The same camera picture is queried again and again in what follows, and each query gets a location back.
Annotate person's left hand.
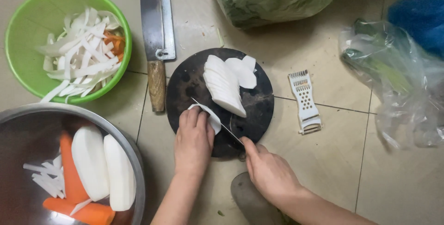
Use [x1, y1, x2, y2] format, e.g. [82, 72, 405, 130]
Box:
[173, 106, 216, 178]

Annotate person's right hand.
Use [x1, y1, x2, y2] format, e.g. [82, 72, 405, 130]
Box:
[239, 136, 306, 207]

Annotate white radish end piece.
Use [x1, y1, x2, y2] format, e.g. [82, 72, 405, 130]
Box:
[187, 103, 222, 136]

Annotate thin kitchen knife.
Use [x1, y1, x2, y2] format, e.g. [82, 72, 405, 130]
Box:
[190, 96, 247, 160]

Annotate grey slipper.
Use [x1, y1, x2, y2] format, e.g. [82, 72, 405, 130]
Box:
[230, 172, 293, 225]

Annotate round dark cutting board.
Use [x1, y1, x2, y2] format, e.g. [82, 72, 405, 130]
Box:
[165, 48, 275, 158]

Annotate stack of white radish slices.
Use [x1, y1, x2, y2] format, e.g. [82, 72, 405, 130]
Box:
[203, 55, 247, 118]

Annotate white plastic grater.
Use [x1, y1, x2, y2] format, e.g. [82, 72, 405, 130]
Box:
[287, 69, 323, 136]

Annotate peeled white radish half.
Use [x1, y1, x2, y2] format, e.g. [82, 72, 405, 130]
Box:
[103, 134, 137, 212]
[71, 126, 110, 202]

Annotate large loose radish slice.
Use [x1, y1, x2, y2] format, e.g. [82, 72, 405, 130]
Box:
[225, 58, 257, 90]

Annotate small loose radish slice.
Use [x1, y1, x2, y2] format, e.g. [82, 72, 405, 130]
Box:
[242, 55, 257, 73]

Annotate thick peeled carrot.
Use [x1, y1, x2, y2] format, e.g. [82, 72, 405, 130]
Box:
[42, 197, 116, 225]

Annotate long peeled carrot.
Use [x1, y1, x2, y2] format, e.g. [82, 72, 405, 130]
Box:
[59, 131, 90, 205]

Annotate orange carrot strips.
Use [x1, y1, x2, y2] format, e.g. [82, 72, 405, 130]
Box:
[103, 30, 126, 63]

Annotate heap of white radish strips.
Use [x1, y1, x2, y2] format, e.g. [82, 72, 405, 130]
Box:
[36, 7, 126, 103]

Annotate small pile of radish sticks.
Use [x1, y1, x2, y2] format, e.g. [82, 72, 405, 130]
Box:
[22, 154, 67, 200]

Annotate clear bag of green vegetables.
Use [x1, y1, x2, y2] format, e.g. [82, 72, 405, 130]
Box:
[338, 18, 444, 150]

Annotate steel basin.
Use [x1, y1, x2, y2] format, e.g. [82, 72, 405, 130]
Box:
[0, 102, 146, 225]

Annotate green plastic bowl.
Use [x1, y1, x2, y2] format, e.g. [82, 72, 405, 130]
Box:
[4, 0, 133, 105]

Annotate cleaver with wooden handle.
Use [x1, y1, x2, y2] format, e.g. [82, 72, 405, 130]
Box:
[140, 0, 176, 113]

